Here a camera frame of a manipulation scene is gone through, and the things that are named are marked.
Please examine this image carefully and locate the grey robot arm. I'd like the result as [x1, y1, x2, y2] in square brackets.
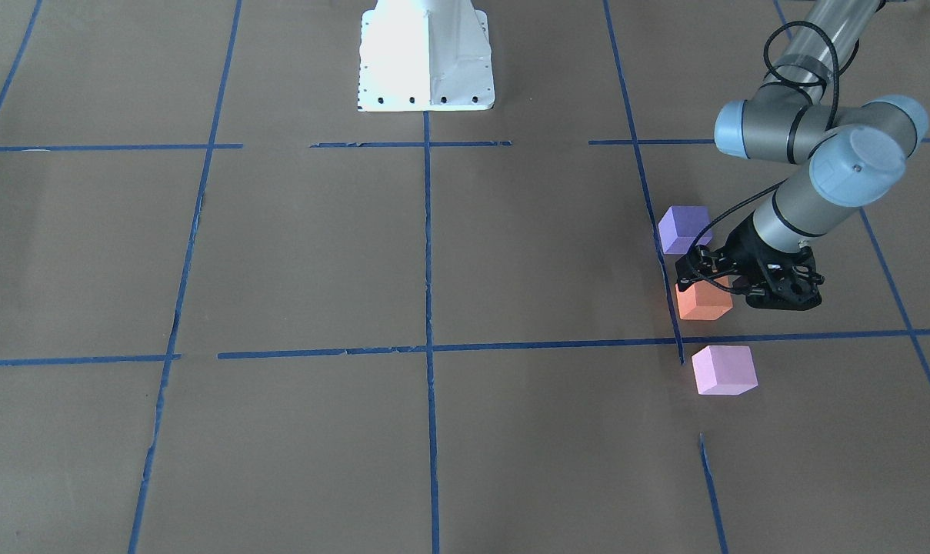
[676, 1, 929, 311]

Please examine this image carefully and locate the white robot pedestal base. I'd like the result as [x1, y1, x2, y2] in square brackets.
[357, 1, 496, 112]

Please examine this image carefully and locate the pink foam block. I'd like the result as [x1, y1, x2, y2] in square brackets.
[691, 345, 758, 395]

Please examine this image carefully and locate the purple foam block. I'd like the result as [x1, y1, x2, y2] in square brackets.
[657, 205, 711, 255]

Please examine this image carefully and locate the brown paper table cover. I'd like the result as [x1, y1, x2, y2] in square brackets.
[0, 1, 930, 553]

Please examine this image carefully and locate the blue tape strip crosswise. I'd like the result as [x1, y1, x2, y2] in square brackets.
[216, 329, 930, 360]

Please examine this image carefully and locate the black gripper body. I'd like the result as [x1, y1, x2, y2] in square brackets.
[722, 219, 824, 311]

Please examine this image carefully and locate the orange foam block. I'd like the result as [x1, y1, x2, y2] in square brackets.
[675, 281, 733, 320]

